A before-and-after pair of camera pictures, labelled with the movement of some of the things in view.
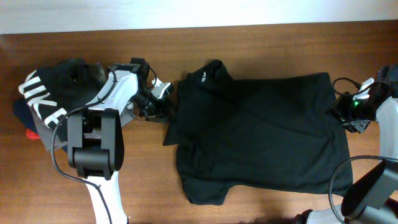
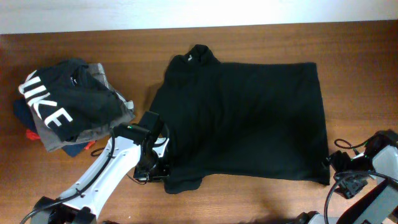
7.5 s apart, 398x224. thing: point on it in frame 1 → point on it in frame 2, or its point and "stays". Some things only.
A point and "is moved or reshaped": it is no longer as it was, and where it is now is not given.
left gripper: (160, 111) → (162, 175)
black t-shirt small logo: (275, 133) is moved or reshaped
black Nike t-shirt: (55, 89) stays
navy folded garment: (24, 113) stays
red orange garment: (32, 135) stays
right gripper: (337, 110) → (350, 189)
